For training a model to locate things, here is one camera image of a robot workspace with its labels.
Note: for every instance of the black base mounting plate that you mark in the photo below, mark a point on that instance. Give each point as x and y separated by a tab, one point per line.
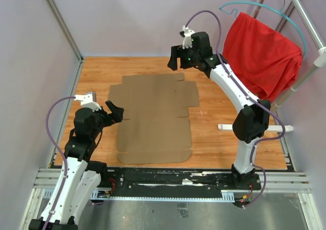
221	180

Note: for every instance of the grey slotted cable duct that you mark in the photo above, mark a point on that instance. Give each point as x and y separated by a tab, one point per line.
165	193

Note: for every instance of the brown cardboard box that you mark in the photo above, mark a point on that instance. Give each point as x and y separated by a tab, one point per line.
155	126

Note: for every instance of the aluminium corner post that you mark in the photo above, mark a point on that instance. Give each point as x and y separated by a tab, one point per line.
57	15

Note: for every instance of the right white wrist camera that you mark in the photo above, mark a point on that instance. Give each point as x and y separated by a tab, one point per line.
186	34

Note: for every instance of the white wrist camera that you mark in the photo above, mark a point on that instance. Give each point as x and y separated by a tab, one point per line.
88	100
186	34

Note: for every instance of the aluminium frame rail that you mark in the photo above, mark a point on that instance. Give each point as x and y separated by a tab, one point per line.
47	178

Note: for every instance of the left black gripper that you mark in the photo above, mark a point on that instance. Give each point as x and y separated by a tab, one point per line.
117	114

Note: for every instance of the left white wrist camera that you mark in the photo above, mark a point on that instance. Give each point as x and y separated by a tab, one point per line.
88	100

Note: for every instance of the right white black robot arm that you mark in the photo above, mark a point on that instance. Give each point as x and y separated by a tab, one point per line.
252	114

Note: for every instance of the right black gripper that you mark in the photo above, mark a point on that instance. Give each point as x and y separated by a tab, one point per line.
175	53

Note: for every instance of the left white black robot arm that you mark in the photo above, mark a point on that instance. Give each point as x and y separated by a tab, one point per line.
79	175

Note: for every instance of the red cloth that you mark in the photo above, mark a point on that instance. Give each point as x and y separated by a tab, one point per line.
265	61

